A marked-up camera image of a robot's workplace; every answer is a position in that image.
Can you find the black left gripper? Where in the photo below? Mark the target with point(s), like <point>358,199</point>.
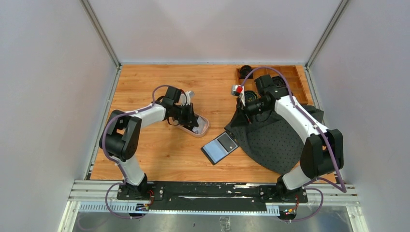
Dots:
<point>190,119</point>

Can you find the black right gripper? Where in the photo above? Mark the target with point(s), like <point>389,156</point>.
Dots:
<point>241,118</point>

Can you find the silver VIP credit card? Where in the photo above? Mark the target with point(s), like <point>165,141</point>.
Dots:
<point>200,129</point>

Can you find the pink oval card tray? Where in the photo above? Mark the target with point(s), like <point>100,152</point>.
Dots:
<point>200,120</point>

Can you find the black credit card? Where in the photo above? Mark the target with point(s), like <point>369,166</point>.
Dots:
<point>227,142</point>

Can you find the black card holder wallet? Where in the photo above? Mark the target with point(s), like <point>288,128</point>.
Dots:
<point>214,151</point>

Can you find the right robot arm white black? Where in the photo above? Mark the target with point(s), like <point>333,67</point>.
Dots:
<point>322,152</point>

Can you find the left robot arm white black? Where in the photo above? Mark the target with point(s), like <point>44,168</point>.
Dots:
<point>119,140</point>

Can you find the black rolled belt green pattern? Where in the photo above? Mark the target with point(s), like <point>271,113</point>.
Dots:
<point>250,96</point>

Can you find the dark grey dotted cloth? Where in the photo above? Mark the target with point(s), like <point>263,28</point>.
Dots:
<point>270,141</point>

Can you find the black rolled belt top left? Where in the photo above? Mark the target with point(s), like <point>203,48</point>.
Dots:
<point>244,71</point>

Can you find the black rolled belt middle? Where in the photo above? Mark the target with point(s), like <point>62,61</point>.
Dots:
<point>278,82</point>

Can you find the wooden compartment tray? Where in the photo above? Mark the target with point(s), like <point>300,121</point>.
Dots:
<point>293,76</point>

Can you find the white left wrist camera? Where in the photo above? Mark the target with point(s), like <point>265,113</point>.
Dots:
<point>186,97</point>

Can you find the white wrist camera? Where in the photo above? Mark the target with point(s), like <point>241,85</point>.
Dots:
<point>237,90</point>
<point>186,97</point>

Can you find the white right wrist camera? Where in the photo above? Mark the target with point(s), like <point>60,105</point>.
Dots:
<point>237,90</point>

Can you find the aluminium frame rail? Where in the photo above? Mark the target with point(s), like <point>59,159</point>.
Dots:
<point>93,207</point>

